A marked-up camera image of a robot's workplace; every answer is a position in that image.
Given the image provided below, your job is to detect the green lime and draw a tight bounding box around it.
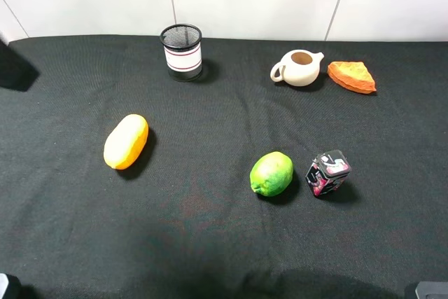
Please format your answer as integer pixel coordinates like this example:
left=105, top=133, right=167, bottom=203
left=249, top=151, right=294, bottom=197

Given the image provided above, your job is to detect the black mesh pen holder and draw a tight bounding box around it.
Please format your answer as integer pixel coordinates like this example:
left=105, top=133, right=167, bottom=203
left=160, top=24, right=202, bottom=82

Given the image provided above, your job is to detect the cream ceramic teapot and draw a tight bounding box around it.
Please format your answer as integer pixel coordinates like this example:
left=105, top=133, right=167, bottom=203
left=270, top=50, right=324, bottom=87

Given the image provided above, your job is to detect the black tablecloth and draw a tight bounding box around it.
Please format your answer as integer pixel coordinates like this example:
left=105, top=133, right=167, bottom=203
left=1, top=36, right=447, bottom=298

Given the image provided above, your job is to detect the yellow orange mango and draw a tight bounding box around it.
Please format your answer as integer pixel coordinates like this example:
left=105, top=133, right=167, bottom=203
left=104, top=114, right=149, bottom=170

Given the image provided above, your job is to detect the black floral tin box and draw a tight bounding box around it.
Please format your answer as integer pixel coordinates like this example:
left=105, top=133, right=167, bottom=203
left=305, top=150, right=351, bottom=197

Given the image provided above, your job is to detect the orange pie slice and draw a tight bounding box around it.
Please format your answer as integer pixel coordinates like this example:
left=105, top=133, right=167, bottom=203
left=328, top=62, right=377, bottom=95

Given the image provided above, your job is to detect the grey device bottom right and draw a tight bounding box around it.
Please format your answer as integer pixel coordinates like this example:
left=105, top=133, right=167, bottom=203
left=415, top=281, right=448, bottom=299

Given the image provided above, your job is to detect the grey device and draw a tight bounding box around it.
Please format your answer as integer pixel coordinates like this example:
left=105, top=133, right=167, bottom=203
left=415, top=281, right=448, bottom=299
left=0, top=273, right=10, bottom=299

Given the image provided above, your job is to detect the grey device bottom left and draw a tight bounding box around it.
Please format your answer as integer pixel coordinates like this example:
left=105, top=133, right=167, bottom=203
left=0, top=273, right=10, bottom=299

